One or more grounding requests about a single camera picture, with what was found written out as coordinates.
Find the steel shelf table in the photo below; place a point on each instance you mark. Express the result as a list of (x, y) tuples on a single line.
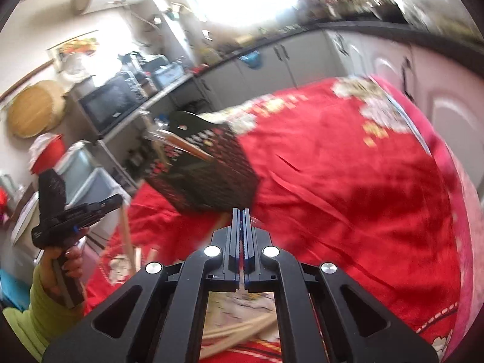
[(166, 92)]

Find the wooden rolling pin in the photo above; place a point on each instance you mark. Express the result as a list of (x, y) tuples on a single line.
[(26, 79)]

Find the blue bowl on cabinet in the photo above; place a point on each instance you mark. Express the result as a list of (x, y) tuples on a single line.
[(251, 59)]

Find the round bamboo cutting board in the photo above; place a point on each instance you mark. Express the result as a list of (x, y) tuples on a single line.
[(34, 107)]

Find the person's left forearm green sleeve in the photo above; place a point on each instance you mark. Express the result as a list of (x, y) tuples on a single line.
[(34, 317)]

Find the red plastic basin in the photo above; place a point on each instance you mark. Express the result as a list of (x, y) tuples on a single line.
[(47, 157)]

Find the red floral blanket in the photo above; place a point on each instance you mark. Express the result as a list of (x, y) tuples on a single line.
[(340, 158)]

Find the light blue plastic container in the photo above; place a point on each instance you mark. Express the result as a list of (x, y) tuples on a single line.
[(90, 181)]

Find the white kitchen cabinets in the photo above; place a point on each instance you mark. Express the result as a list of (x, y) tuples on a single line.
[(302, 56)]

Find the clear plastic bag in basin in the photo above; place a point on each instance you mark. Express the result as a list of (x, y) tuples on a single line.
[(39, 145)]

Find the fruit picture wall tile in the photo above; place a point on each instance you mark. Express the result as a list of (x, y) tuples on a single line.
[(75, 47)]

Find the blue dish rack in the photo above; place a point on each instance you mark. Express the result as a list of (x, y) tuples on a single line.
[(168, 75)]

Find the person's left hand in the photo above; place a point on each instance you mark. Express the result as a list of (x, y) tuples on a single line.
[(47, 272)]

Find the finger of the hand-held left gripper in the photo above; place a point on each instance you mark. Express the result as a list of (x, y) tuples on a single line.
[(102, 206)]

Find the black kitchen countertop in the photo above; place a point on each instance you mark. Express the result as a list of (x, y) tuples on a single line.
[(378, 27)]

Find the black microwave oven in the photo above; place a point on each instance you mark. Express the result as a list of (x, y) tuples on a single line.
[(109, 100)]

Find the black mesh utensil holder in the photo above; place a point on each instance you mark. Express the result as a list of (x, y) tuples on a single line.
[(211, 170)]

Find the pale wooden chopstick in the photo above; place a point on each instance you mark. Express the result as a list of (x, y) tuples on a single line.
[(127, 234)]

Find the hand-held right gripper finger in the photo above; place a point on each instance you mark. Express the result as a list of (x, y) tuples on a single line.
[(245, 234), (236, 234)]

